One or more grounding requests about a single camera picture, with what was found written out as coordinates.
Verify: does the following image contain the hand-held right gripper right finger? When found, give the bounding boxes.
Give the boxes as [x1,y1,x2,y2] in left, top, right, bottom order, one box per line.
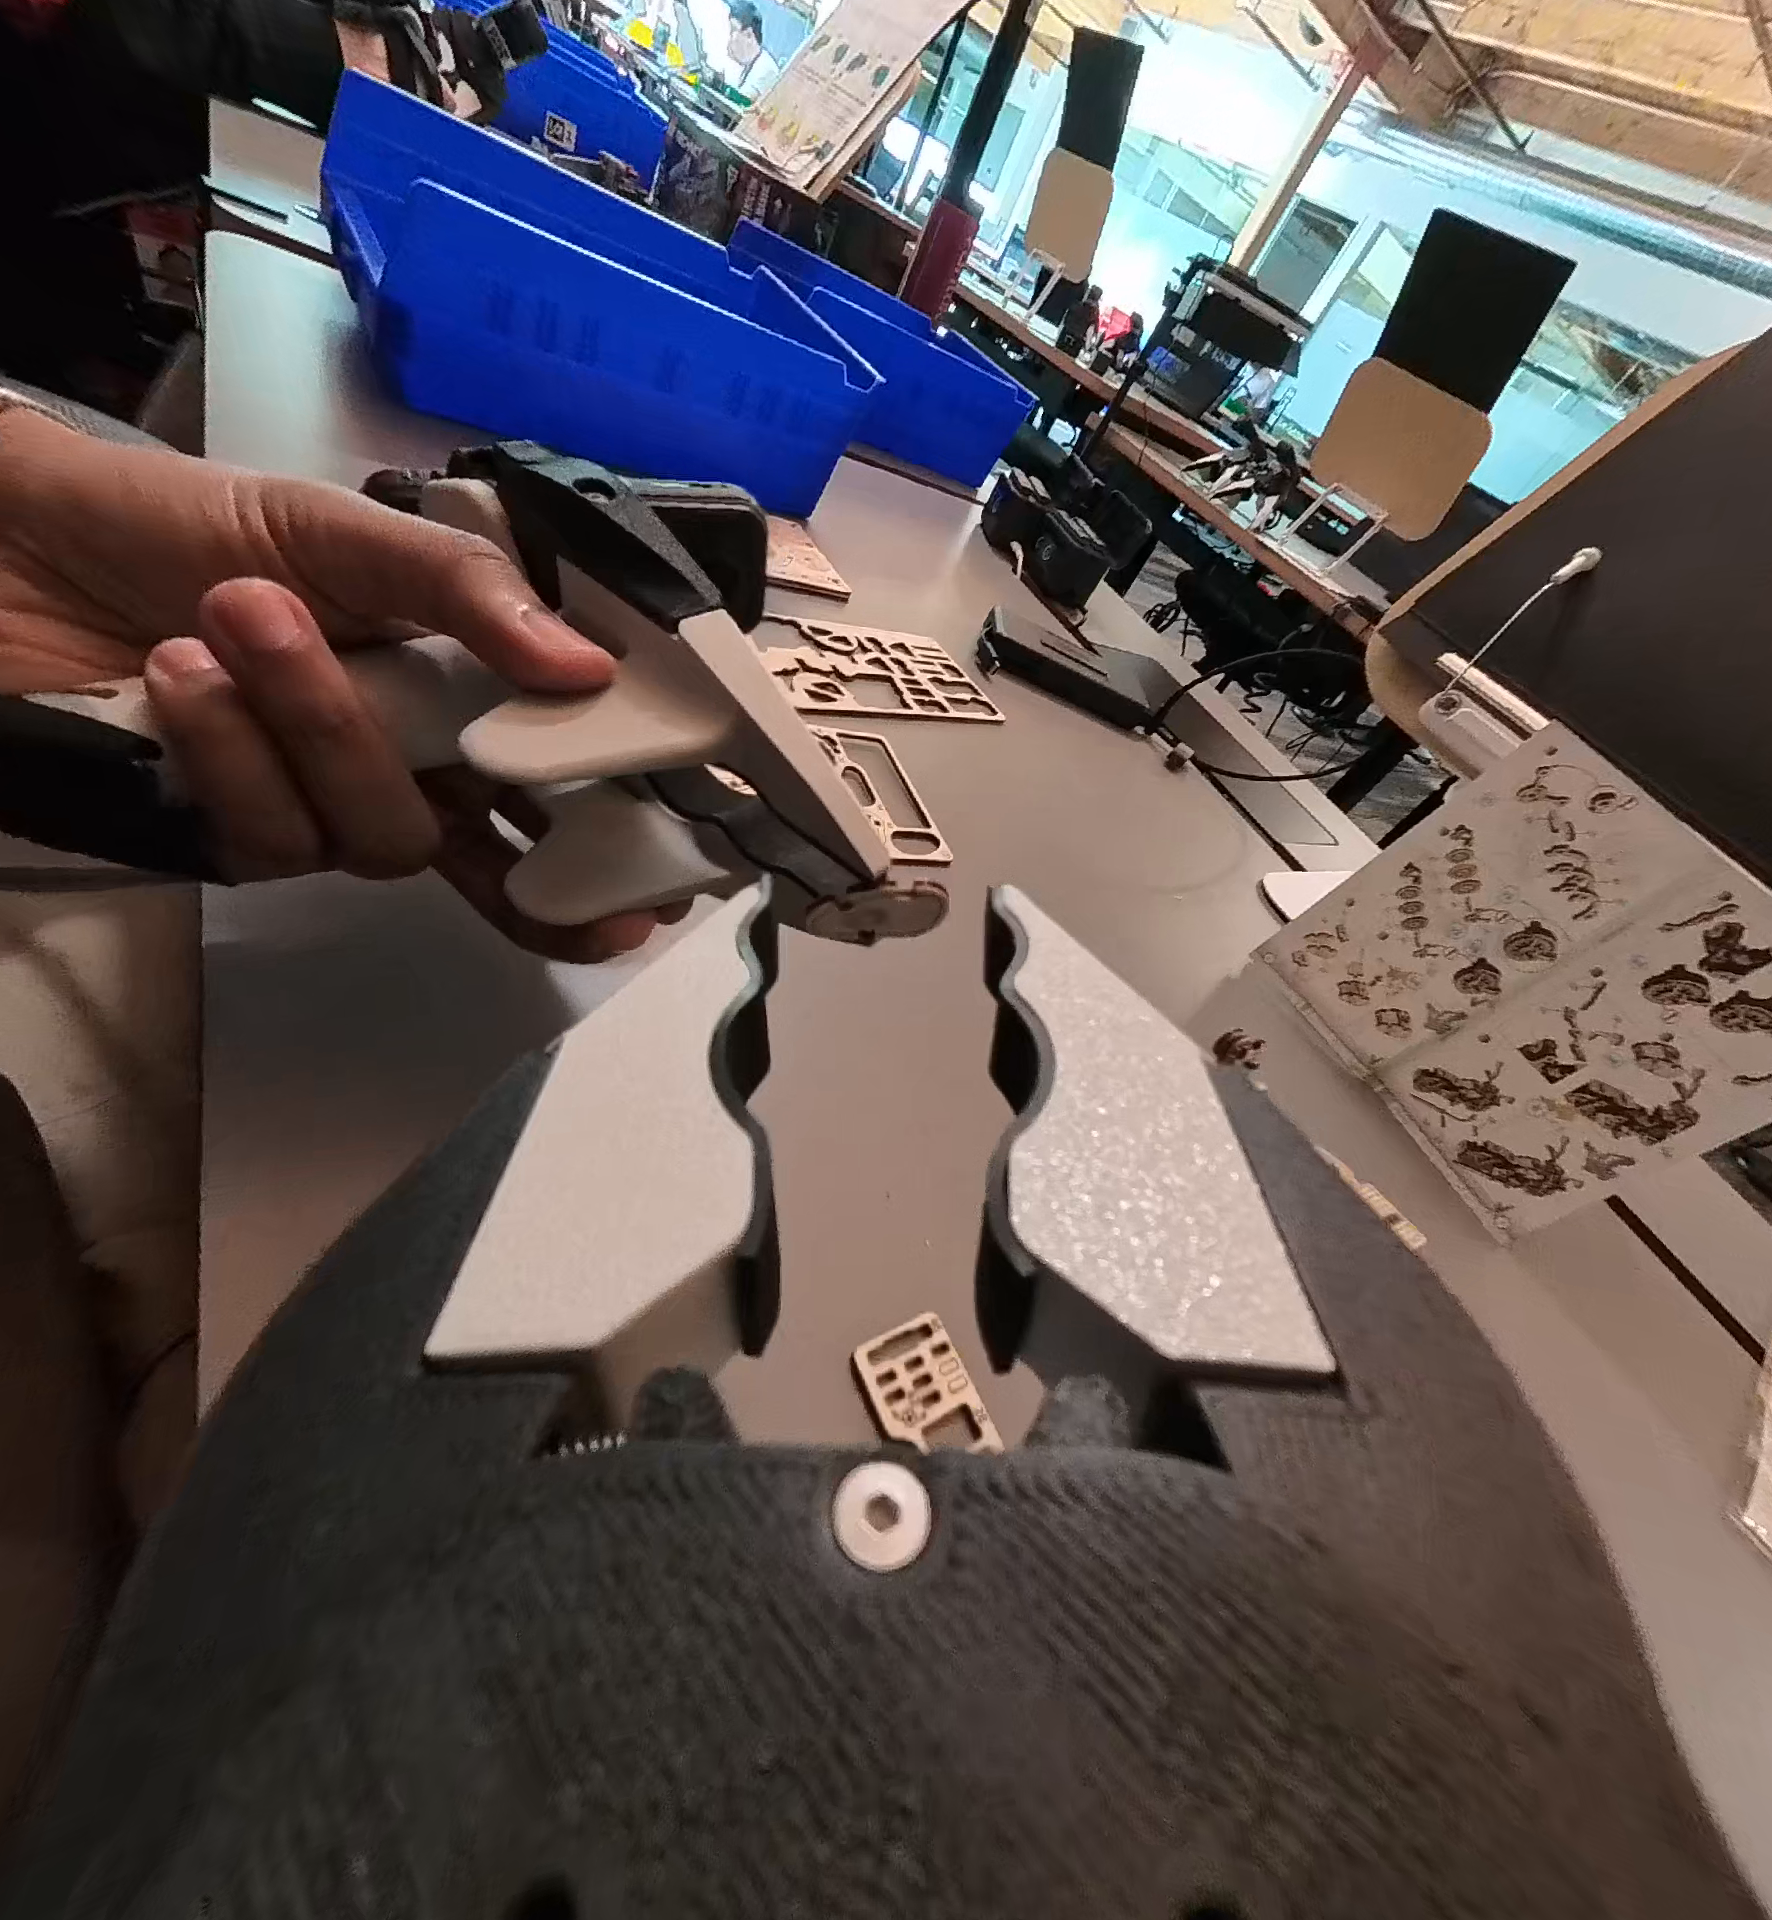
[973,881,1340,1417]

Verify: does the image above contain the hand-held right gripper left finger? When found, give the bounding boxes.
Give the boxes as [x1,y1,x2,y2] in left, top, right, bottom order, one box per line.
[425,881,785,1425]

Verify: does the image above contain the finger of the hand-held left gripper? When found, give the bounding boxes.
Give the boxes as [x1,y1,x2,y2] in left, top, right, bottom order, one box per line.
[643,764,870,913]
[675,605,890,890]

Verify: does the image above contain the round wooden gear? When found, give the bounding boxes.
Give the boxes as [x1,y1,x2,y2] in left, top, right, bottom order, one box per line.
[801,877,952,951]

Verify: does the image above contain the person's left hand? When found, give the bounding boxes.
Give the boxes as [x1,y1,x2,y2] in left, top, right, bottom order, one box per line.
[0,404,678,965]

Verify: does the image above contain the wooden puzzle sheet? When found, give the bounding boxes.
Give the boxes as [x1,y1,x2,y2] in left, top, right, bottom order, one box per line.
[758,612,1009,733]
[764,515,856,601]

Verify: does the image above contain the wooden sheet with gear holes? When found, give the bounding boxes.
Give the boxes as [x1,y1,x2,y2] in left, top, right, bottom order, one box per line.
[810,723,957,874]

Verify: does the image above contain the large blue plastic bin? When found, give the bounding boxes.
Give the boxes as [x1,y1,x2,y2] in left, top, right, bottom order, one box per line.
[318,67,886,521]

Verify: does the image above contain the black power bank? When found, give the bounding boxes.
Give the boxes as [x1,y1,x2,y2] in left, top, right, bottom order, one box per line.
[975,603,1189,733]

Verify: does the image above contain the small gridded wooden piece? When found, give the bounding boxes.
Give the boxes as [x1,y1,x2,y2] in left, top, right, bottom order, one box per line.
[851,1312,1009,1457]

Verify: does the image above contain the maroon bottle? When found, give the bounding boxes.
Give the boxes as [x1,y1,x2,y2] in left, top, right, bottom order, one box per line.
[905,192,988,319]

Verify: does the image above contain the printed instruction sheet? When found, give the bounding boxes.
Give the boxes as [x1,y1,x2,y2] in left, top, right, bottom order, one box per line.
[1254,720,1772,1250]

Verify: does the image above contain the illustrated poster board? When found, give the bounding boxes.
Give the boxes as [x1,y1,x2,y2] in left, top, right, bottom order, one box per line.
[738,0,973,199]

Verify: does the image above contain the wooden workbench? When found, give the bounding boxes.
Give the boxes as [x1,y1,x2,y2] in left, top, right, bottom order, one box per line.
[826,179,1394,620]

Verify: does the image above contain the beige and black sign board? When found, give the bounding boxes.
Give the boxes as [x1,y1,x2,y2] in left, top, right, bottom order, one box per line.
[1309,206,1580,544]
[1025,27,1147,290]

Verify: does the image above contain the person's brown pants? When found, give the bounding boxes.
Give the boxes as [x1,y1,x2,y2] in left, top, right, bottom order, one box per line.
[0,861,207,1920]

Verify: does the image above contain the black equipment stack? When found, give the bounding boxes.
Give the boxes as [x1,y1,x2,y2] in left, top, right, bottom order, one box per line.
[1137,256,1310,423]

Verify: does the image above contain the black partition board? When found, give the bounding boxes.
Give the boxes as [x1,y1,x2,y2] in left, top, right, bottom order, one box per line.
[1364,277,1772,939]

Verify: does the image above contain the black camera device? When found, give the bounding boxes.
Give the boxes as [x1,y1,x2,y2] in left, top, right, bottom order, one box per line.
[979,466,1155,605]

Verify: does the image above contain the black cable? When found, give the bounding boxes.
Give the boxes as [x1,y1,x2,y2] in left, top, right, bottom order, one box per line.
[1137,644,1376,786]

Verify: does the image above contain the white cable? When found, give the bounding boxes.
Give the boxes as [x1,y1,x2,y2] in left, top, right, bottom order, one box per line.
[1437,544,1604,723]

